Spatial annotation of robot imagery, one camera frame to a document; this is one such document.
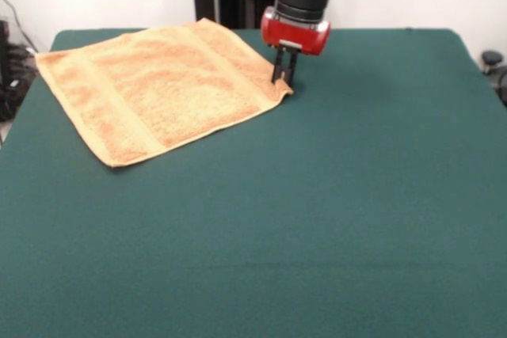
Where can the dark stand base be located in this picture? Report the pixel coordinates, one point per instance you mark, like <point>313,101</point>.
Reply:
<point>492,58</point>

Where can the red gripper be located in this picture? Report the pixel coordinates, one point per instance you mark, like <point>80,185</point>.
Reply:
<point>295,35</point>

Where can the tan towel with white label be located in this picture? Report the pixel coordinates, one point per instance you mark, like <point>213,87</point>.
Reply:
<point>158,92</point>

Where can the dark green table cloth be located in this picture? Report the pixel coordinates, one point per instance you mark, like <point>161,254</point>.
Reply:
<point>317,195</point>

